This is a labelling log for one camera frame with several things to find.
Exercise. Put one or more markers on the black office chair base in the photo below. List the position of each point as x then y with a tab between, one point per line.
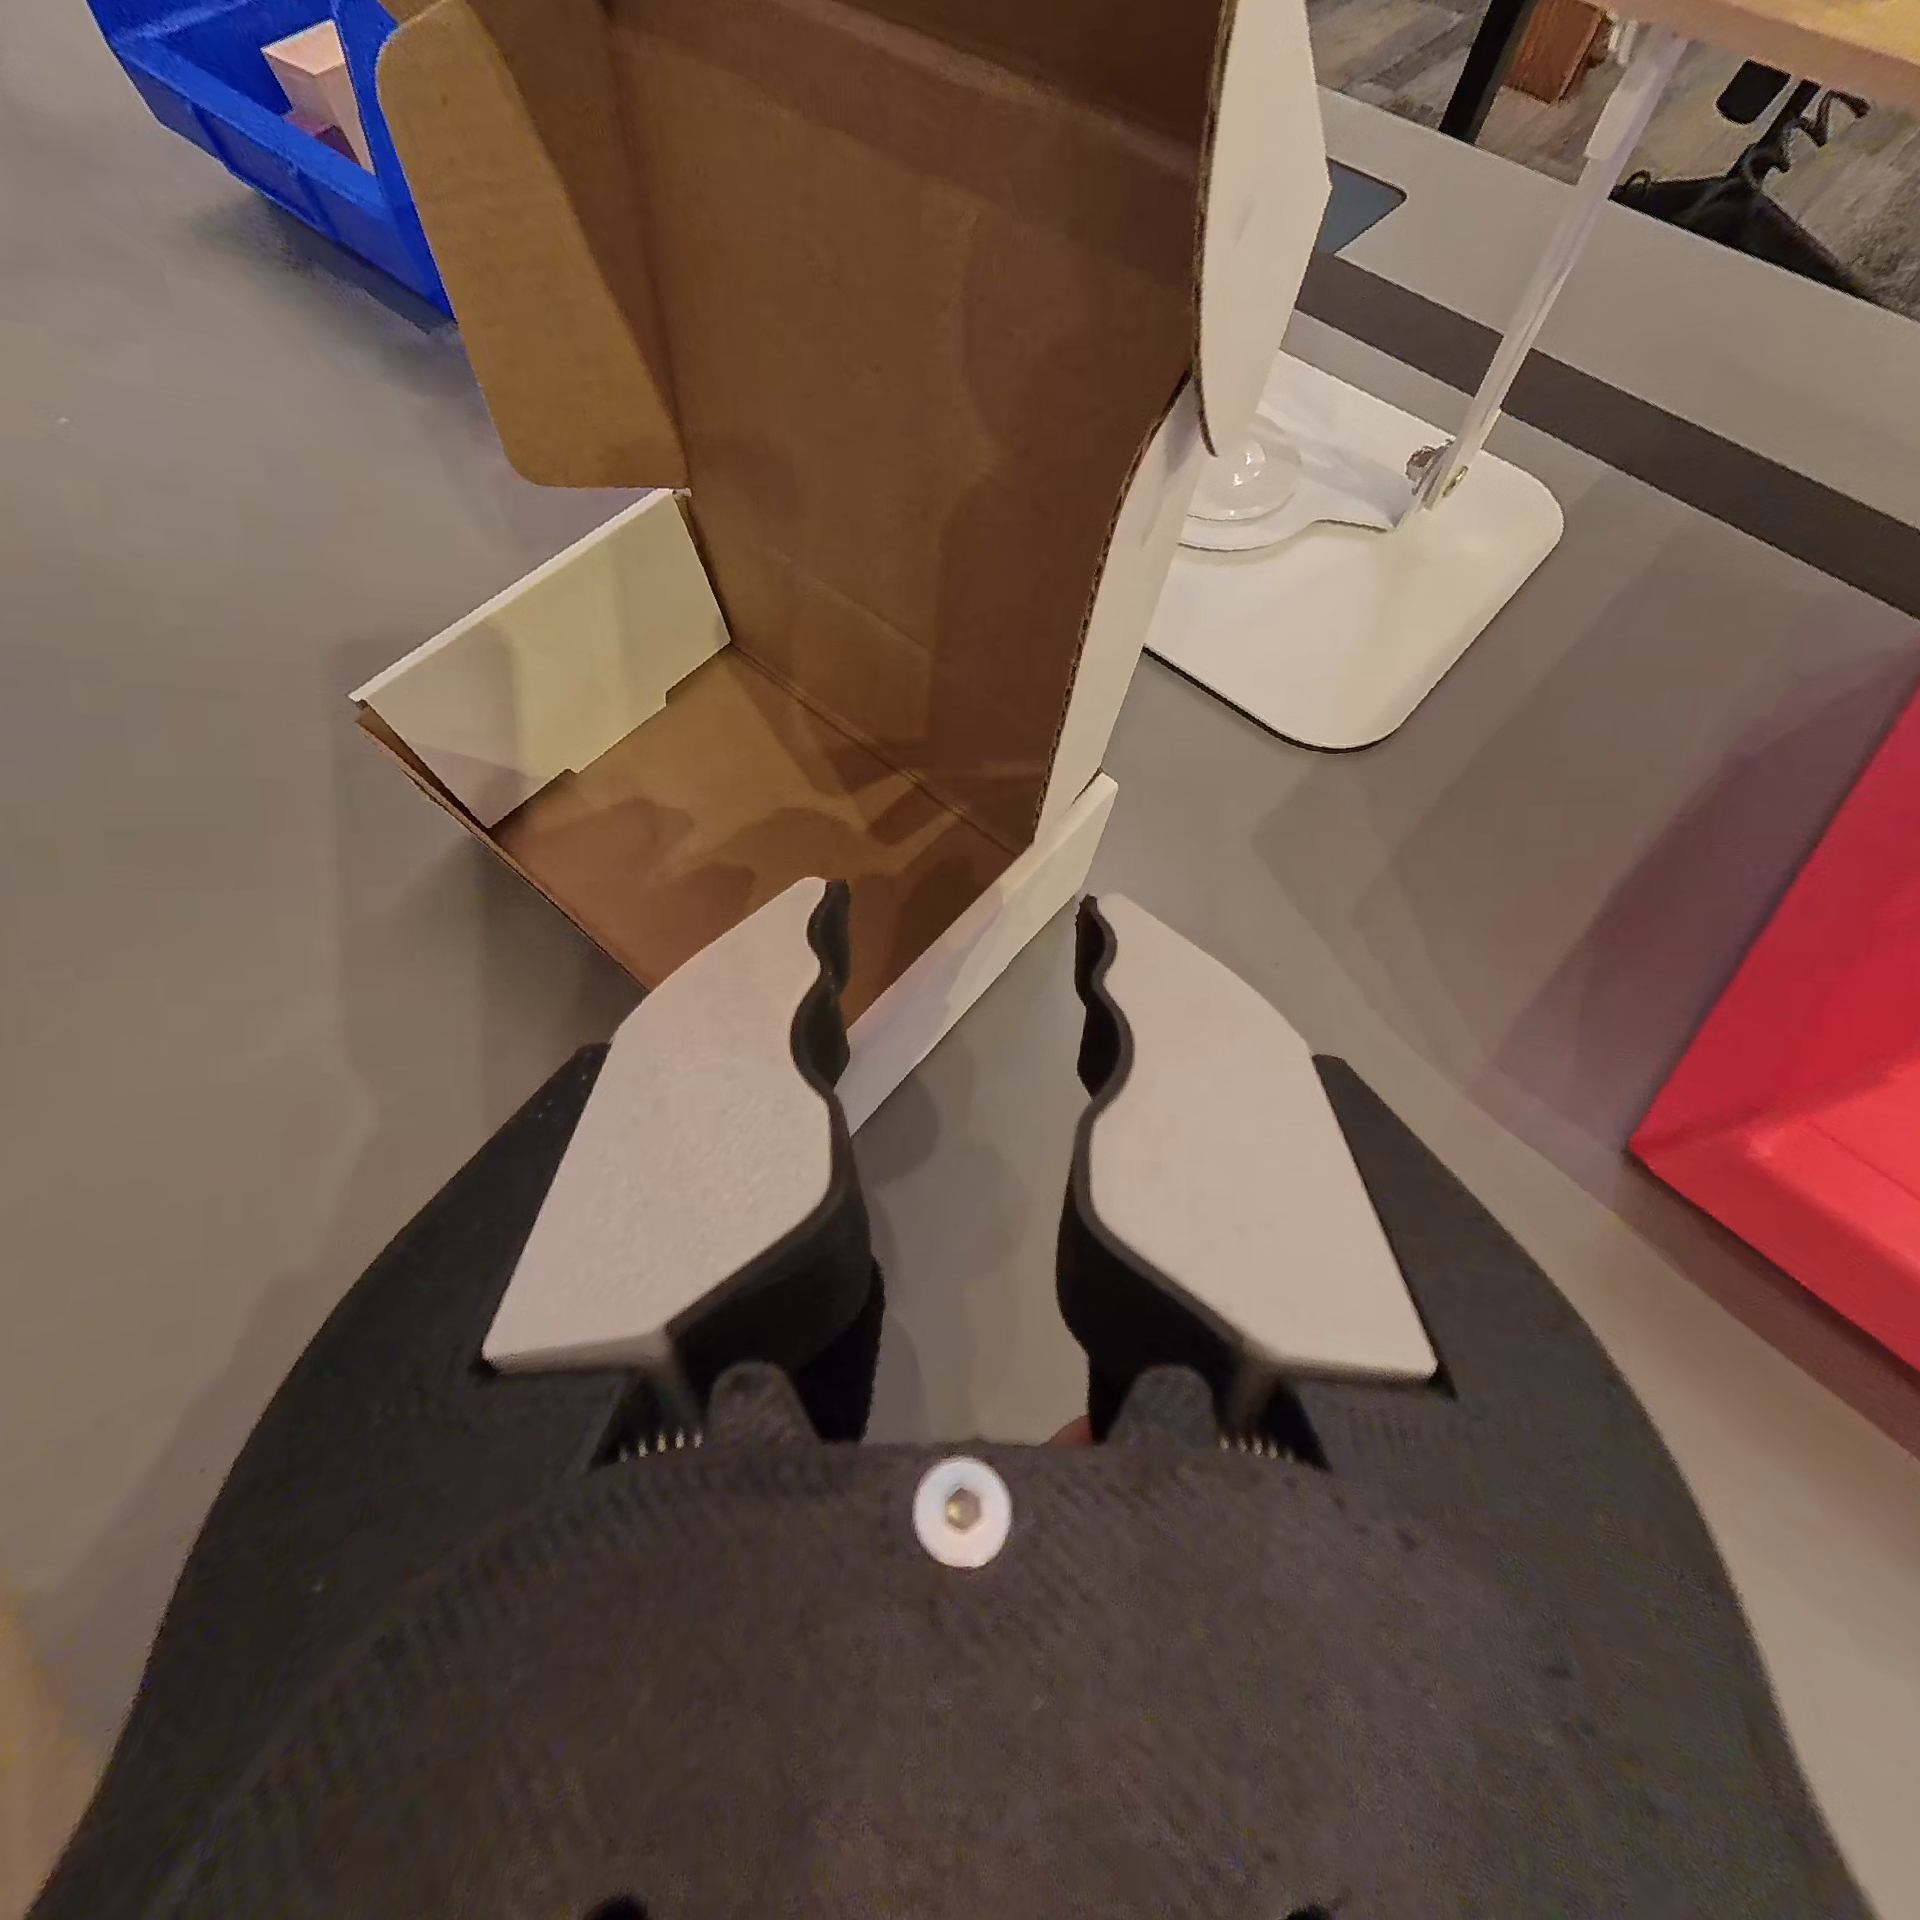
1740	202

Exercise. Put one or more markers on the red plastic bin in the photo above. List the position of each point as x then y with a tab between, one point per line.
1800	1020

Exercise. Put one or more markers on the person's beige clothing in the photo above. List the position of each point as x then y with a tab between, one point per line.
31	1770

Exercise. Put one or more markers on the white cardboard box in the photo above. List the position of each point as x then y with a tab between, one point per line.
868	451

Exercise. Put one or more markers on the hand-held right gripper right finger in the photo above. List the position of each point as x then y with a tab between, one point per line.
1244	1200

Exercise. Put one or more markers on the blue plastic bin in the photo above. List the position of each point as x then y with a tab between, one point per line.
224	128

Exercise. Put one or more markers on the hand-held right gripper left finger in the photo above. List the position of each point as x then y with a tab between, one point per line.
674	1200

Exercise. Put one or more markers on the large wooden cube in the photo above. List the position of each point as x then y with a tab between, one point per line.
299	76

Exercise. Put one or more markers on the white metal stand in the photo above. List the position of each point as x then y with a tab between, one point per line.
1348	645

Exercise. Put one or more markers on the wooden desk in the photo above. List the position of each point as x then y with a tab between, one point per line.
1800	23

